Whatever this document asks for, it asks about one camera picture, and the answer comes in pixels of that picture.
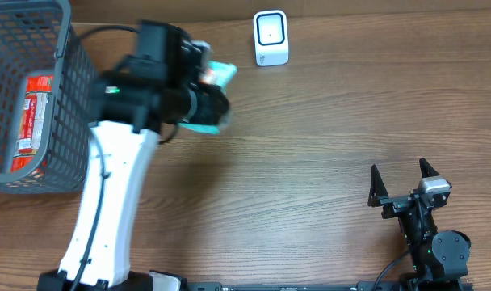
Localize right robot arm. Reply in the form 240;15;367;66
367;158;472;290

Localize grey plastic mesh basket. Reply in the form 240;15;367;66
0;1;97;194

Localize teal tissue pack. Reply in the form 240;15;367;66
180;61;237;135

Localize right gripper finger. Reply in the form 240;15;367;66
419;158;440;178
367;164;389;207

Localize white barcode scanner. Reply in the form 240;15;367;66
253;10;289;66

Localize spaghetti pack orange ends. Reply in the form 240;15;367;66
10;75;53;172

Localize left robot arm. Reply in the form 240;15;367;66
37;28;237;290

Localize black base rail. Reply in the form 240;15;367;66
180;280;475;291

